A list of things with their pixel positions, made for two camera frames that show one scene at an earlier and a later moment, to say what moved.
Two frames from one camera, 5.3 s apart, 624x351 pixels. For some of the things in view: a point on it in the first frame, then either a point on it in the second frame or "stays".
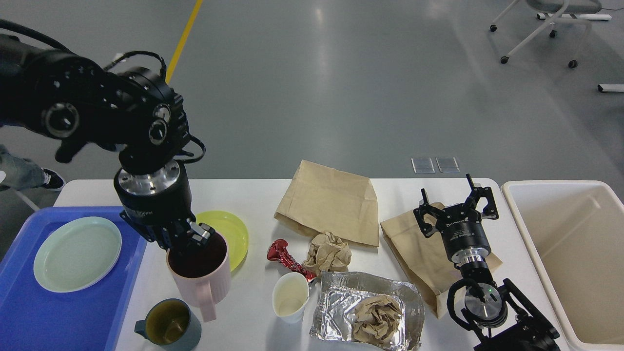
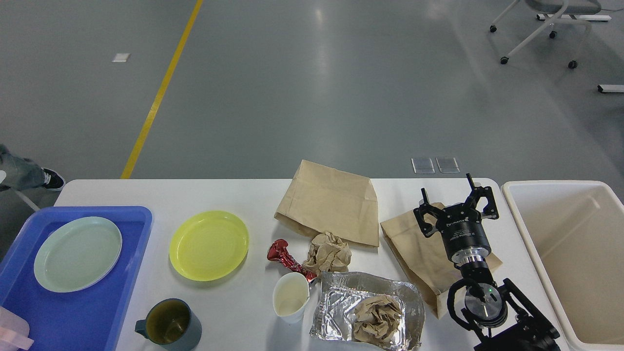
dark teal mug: (171, 324) stays
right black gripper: (463, 232) stays
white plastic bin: (574, 231) stays
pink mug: (200, 275) to (14, 331)
